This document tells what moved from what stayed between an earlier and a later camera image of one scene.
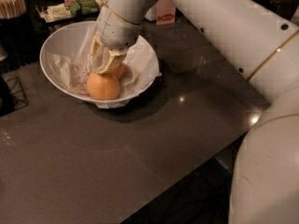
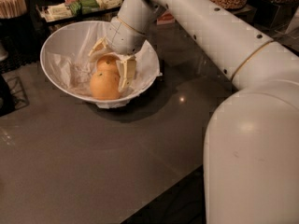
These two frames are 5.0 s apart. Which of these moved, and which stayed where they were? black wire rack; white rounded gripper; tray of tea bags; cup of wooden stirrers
Moved: white rounded gripper
Stayed: cup of wooden stirrers; tray of tea bags; black wire rack
